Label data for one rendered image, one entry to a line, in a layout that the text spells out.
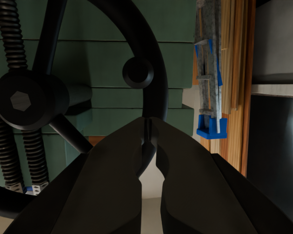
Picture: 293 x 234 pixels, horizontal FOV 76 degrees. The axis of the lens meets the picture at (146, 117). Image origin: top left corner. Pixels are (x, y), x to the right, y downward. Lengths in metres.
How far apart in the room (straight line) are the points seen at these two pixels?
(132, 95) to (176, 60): 0.11
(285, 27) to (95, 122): 1.71
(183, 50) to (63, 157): 0.29
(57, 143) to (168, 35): 0.28
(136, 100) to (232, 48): 1.52
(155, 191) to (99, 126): 3.10
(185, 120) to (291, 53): 1.47
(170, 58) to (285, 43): 1.53
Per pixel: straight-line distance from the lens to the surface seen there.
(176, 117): 0.40
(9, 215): 0.28
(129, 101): 0.38
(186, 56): 0.40
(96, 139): 0.49
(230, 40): 1.83
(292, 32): 1.84
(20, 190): 0.37
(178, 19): 0.41
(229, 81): 1.81
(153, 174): 3.30
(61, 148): 0.33
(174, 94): 0.39
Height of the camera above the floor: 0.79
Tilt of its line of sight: 10 degrees up
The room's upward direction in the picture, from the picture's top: 179 degrees counter-clockwise
